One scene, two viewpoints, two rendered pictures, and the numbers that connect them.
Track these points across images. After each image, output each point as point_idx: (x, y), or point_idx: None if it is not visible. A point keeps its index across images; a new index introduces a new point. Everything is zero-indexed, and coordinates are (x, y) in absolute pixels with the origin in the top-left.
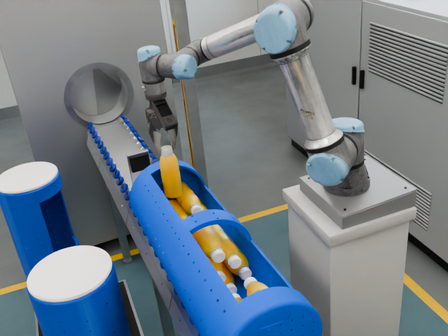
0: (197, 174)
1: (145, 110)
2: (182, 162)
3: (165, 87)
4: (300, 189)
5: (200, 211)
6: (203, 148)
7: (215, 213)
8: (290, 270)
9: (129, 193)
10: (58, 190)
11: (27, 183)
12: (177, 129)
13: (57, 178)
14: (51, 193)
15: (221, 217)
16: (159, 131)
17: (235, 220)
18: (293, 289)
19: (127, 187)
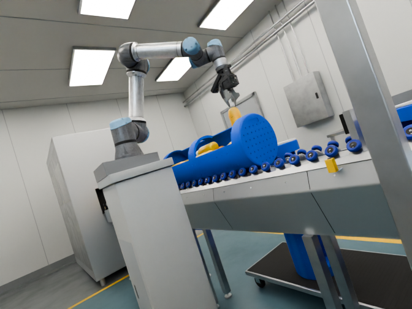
0: (231, 132)
1: (236, 75)
2: (239, 120)
3: (214, 66)
4: (159, 160)
5: (205, 135)
6: (372, 160)
7: (198, 138)
8: (190, 224)
9: (328, 142)
10: (408, 119)
11: (408, 101)
12: (221, 94)
13: (408, 106)
14: (399, 118)
15: (195, 140)
16: (230, 92)
17: (190, 145)
18: (166, 157)
19: (345, 139)
